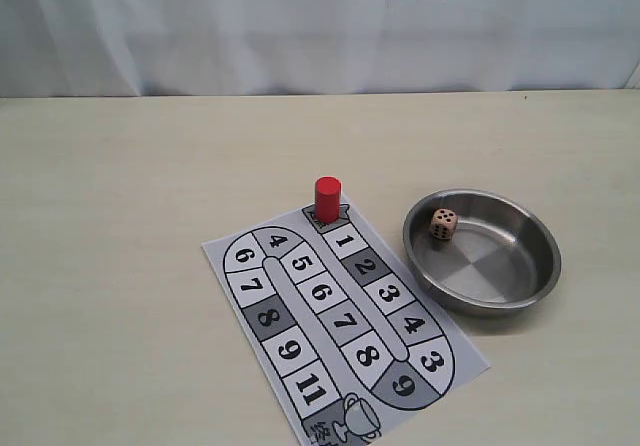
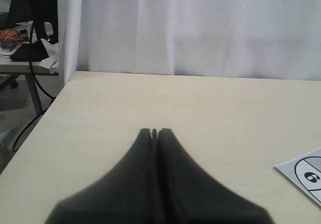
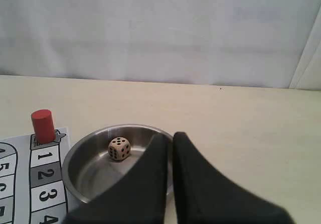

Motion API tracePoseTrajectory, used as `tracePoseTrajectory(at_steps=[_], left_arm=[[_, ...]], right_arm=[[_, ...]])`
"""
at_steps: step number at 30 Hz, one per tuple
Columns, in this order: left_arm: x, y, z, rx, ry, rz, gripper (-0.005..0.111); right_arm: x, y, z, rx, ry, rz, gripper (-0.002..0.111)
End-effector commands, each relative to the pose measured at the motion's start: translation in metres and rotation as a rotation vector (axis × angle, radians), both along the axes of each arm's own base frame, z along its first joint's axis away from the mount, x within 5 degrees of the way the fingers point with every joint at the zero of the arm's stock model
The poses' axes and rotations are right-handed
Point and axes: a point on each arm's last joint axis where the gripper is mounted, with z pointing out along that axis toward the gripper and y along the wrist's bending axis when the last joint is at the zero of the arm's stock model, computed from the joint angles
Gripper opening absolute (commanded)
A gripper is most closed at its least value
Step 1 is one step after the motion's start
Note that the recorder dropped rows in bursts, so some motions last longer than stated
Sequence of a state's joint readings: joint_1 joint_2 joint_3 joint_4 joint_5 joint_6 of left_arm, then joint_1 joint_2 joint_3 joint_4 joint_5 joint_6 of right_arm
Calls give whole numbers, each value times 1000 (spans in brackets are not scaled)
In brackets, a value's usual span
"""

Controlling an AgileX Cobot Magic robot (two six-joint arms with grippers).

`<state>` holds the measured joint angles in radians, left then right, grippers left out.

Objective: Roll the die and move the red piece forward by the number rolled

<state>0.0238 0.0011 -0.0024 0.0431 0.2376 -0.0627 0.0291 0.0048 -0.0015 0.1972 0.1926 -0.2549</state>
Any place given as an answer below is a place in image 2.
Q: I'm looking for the black monitor stand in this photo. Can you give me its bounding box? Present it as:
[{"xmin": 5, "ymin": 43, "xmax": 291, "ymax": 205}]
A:
[{"xmin": 6, "ymin": 0, "xmax": 58, "ymax": 62}]

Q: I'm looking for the black cable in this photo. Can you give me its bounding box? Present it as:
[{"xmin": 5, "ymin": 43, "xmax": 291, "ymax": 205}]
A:
[{"xmin": 12, "ymin": 20, "xmax": 56, "ymax": 152}]

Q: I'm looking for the white curtain backdrop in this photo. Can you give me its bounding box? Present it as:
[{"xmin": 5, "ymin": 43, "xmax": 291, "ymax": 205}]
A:
[{"xmin": 58, "ymin": 0, "xmax": 320, "ymax": 83}]

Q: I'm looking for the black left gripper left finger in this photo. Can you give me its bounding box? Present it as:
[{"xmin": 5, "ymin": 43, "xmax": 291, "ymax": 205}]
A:
[{"xmin": 46, "ymin": 129, "xmax": 161, "ymax": 223}]

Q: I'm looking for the grey side table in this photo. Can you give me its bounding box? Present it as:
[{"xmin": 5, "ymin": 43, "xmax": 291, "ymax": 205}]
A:
[{"xmin": 1, "ymin": 58, "xmax": 58, "ymax": 115}]

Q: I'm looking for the crumpled white paper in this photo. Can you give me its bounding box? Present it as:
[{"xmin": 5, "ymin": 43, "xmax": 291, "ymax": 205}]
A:
[{"xmin": 39, "ymin": 39, "xmax": 59, "ymax": 74}]

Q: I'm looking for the orange basketball toy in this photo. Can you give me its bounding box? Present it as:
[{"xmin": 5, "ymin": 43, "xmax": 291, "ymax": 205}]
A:
[{"xmin": 1, "ymin": 29, "xmax": 20, "ymax": 41}]

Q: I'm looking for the printed paper game board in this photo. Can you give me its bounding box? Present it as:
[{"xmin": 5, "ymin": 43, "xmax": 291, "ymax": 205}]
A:
[{"xmin": 274, "ymin": 148, "xmax": 320, "ymax": 206}]

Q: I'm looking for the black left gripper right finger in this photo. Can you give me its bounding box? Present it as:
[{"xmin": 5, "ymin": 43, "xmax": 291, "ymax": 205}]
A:
[{"xmin": 156, "ymin": 129, "xmax": 273, "ymax": 223}]

